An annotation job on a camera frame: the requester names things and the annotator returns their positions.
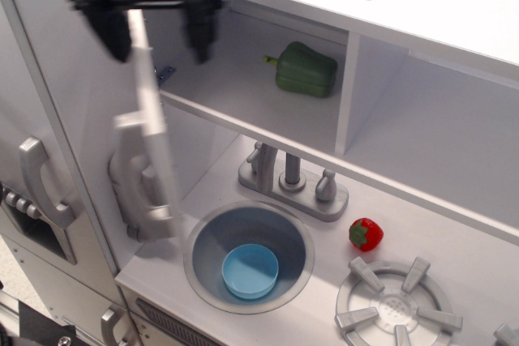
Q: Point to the white microwave door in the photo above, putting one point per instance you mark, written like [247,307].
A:
[145,130]

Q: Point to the green toy bell pepper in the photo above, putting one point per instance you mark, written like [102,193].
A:
[300,69]

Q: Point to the grey toy faucet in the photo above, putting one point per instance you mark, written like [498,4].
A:
[318,195]

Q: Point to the round grey sink basin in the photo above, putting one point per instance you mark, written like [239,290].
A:
[249,222]

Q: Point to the white toy kitchen cabinet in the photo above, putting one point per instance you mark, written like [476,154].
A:
[421,127]

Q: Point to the light blue bowl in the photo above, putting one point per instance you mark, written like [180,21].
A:
[250,271]

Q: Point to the red toy strawberry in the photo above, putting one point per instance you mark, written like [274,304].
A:
[365,234]

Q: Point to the grey toy stove burner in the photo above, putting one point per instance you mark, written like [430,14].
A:
[390,303]

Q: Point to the grey fridge door handle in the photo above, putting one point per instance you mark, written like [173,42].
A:
[33,156]

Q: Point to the grey oven door handle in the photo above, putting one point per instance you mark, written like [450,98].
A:
[109,320]

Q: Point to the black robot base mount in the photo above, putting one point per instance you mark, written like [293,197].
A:
[21,325]

